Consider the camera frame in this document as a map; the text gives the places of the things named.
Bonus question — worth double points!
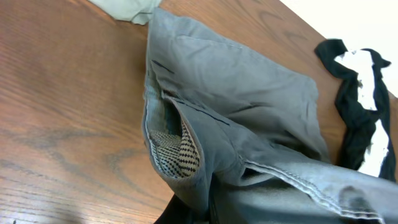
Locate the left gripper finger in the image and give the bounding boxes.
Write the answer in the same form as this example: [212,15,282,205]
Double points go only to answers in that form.
[154,195,208,224]

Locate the grey shorts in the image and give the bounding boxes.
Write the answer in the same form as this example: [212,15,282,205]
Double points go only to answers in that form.
[142,8,397,223]

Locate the black garment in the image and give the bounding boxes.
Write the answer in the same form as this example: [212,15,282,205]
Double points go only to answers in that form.
[314,39,396,182]

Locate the folded khaki shorts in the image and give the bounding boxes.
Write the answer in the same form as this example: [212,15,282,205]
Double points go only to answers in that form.
[89,0,162,26]

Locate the white shirt with green logo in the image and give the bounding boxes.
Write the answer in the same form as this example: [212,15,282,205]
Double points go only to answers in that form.
[335,50,389,177]

